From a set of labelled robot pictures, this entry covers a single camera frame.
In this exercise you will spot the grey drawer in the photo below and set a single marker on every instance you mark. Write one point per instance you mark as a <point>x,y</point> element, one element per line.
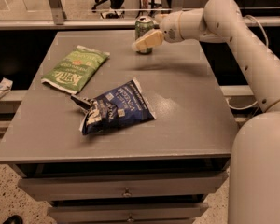
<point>127,213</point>
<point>122,186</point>

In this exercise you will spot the upper grey drawer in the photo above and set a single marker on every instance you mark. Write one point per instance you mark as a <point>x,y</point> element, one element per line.
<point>122,186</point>

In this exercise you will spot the metal railing frame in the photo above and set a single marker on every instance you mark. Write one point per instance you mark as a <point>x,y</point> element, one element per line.
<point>86,14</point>

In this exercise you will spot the lower grey drawer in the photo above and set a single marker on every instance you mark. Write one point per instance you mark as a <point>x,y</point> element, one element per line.
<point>127,213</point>

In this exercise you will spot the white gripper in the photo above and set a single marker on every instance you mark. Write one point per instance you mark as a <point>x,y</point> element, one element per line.
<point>170,27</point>

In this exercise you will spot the grey drawer cabinet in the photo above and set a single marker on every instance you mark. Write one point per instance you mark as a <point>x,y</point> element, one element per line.
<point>156,142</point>

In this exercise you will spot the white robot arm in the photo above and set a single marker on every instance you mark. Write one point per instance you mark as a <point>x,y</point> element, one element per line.
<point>254,182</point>

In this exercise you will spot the black shoe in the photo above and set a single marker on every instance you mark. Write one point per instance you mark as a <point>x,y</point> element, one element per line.
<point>14,220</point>

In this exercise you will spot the green chip bag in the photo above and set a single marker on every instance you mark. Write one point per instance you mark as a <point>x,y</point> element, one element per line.
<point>72,73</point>

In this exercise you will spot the white packet on ledge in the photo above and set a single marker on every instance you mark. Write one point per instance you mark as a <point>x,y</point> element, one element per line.
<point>5,86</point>

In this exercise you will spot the blue chip bag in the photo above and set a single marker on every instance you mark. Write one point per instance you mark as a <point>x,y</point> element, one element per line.
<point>123,106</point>

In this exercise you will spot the green soda can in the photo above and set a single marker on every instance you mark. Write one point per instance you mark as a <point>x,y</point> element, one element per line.
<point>142,25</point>

